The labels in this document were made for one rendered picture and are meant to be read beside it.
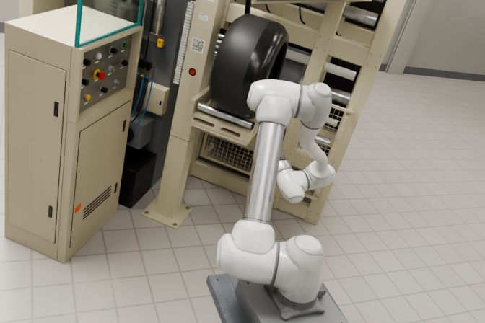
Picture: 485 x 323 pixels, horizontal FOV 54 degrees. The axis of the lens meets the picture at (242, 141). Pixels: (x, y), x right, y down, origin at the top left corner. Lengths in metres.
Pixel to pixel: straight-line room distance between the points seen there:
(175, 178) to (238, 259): 1.45
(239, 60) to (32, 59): 0.97
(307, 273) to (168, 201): 1.64
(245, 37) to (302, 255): 1.22
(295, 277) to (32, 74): 1.48
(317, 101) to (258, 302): 0.78
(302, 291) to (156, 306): 1.15
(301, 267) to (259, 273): 0.15
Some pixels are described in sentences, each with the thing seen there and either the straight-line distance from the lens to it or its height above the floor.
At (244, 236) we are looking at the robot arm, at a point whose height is 0.99.
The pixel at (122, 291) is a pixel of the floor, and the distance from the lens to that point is 2.78.
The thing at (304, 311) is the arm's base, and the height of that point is 0.77.
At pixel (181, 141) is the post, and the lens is 2.93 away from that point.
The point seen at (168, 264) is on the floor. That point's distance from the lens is 2.95.
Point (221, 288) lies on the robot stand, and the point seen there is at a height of 0.65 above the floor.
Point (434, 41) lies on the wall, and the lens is 8.33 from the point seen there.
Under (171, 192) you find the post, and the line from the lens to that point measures 3.14.
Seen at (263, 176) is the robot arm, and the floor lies 1.15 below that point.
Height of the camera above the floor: 2.05
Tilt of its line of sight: 28 degrees down
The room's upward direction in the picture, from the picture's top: 15 degrees clockwise
